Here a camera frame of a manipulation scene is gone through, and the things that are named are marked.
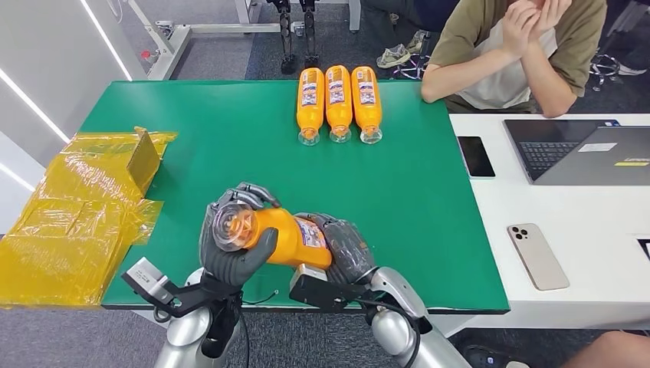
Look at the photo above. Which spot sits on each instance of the person leaning on elbows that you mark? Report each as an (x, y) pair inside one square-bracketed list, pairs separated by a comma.
[(508, 61)]

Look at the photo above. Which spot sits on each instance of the person's bare knee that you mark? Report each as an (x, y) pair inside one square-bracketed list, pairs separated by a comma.
[(609, 353)]

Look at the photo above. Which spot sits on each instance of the chrome chair base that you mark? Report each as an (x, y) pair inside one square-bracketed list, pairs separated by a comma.
[(605, 68), (412, 66)]

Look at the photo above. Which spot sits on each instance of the yellow film wrapped cardboard box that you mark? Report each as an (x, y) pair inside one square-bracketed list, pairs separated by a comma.
[(71, 223)]

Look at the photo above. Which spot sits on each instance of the green table mat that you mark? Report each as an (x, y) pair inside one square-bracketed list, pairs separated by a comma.
[(304, 172)]

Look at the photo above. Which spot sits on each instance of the closed grey laptop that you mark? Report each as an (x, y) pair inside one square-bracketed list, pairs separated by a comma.
[(604, 160)]

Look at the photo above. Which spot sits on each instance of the black shoe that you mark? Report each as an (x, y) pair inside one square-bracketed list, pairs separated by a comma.
[(482, 358)]

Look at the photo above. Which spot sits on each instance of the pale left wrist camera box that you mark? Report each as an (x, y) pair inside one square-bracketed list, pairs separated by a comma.
[(147, 279)]

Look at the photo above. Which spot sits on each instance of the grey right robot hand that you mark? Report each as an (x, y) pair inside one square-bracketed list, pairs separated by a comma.
[(350, 251)]

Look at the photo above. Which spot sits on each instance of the beige smartphone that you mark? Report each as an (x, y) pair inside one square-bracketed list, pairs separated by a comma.
[(537, 256)]

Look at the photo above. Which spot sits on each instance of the black smartphone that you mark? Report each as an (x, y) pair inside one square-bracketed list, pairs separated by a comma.
[(476, 156)]

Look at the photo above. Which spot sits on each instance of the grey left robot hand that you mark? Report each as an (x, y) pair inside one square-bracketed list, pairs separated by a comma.
[(228, 266)]

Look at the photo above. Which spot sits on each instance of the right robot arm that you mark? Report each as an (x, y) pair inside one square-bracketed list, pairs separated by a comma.
[(406, 325)]

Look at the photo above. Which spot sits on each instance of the open dark grey laptop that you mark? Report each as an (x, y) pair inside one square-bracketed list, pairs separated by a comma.
[(538, 147)]

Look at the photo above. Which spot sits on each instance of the white metal stand frame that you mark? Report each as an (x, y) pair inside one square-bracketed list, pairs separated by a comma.
[(175, 43)]

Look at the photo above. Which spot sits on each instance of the black tablet edge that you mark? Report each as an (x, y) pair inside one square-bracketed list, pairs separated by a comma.
[(645, 249)]

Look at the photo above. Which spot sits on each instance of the orange plastic bottle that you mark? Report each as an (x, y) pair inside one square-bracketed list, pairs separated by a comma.
[(338, 99), (366, 99), (284, 238), (310, 101)]

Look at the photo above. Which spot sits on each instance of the black humanoid robot legs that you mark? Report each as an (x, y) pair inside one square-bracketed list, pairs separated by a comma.
[(297, 35)]

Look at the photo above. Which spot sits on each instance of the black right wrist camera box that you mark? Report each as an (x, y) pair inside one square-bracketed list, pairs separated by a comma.
[(317, 292)]

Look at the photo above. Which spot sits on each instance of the grey sneaker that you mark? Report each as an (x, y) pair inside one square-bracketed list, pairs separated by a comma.
[(392, 56)]

